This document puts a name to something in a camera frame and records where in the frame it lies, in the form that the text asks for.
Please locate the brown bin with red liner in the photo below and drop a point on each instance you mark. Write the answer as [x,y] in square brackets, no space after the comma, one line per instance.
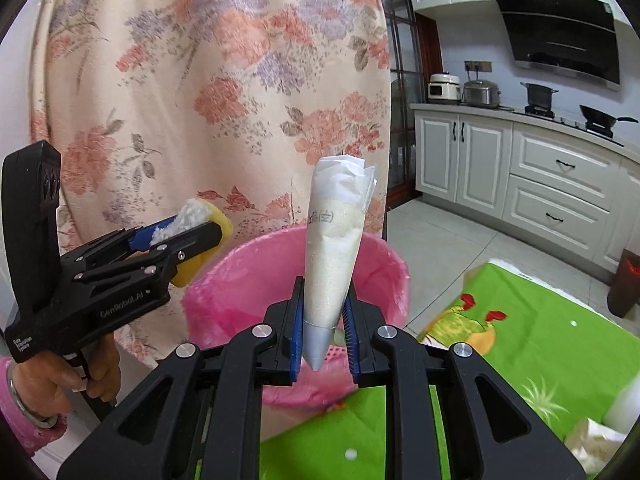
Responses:
[625,285]

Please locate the pink bin with pink liner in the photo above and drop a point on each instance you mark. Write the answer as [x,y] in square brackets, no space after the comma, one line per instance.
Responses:
[235,285]

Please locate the dark wooden glass door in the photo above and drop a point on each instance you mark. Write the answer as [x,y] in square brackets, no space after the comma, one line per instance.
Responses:
[400,110]

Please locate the black wok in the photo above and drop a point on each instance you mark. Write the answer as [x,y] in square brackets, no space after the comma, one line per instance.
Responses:
[597,116]

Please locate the white two-door base cabinet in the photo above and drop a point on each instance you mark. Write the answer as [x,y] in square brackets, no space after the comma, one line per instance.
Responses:
[460,160]
[622,210]

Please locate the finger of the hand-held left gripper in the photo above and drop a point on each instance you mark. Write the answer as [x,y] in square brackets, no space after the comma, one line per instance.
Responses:
[195,240]
[142,237]

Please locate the white kitchen countertop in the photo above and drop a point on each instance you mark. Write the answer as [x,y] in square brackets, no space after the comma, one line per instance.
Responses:
[500,112]

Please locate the white rice cooker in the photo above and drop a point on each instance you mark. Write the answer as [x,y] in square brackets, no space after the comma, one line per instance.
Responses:
[444,89]

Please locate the grey wall outlet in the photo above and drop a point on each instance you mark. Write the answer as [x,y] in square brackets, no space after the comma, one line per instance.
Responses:
[477,66]

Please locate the person's left hand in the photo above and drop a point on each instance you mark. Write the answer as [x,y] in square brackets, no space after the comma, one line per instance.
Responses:
[45,385]

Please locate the white cylinder object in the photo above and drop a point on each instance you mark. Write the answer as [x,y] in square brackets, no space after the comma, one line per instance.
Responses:
[622,405]

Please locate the floral curtain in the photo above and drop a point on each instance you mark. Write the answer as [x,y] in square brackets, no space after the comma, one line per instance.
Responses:
[200,85]

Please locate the green printed tablecloth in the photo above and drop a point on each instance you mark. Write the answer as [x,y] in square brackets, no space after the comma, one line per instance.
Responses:
[550,330]

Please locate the black range hood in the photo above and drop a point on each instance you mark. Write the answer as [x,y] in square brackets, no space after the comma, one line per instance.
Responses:
[560,30]

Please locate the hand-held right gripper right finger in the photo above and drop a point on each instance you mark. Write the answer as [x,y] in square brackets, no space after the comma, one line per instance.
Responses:
[352,332]

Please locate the silver bangle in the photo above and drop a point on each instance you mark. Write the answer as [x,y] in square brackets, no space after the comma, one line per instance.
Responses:
[20,405]

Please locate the steel pressure cooker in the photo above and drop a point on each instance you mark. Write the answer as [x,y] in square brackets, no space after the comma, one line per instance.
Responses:
[481,95]

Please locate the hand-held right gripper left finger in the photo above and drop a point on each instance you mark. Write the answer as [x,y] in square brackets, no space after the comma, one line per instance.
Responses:
[296,332]

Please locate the white tissue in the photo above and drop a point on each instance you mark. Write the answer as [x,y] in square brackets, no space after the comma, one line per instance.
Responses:
[595,445]

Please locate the clear piping bag white filling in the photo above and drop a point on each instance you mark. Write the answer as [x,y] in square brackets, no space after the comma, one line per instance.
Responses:
[332,260]

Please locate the white drawer base cabinet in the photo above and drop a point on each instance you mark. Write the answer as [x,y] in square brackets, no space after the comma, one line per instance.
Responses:
[560,190]

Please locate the person's left forearm pink sleeve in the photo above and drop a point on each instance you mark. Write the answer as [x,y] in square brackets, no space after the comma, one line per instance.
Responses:
[30,439]

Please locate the black stock pot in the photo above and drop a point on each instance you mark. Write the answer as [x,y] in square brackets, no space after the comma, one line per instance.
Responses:
[539,95]

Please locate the black gas stove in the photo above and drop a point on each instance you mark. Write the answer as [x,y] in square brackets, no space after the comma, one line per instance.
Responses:
[565,121]

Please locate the yellow sponge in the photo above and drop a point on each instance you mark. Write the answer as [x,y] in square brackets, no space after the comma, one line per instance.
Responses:
[221,220]

